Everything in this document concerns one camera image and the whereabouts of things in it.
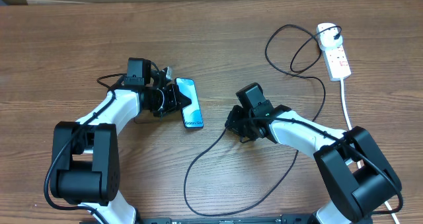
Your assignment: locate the blue-screen Samsung smartphone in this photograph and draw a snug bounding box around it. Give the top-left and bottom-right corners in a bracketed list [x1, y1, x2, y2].
[175, 77, 204, 129]

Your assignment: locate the white power extension strip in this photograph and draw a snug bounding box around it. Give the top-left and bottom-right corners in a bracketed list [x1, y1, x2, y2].
[323, 46, 352, 81]

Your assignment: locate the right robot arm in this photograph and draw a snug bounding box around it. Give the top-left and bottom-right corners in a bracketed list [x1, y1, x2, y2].
[225, 83, 404, 223]

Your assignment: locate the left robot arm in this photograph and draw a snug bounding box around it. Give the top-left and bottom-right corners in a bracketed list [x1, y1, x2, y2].
[44, 57, 198, 223]

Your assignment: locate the white USB wall charger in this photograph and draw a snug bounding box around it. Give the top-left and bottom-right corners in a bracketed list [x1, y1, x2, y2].
[316, 22, 343, 51]

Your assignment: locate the white power strip cord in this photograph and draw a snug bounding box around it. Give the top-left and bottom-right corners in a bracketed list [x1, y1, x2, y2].
[339, 79, 401, 224]

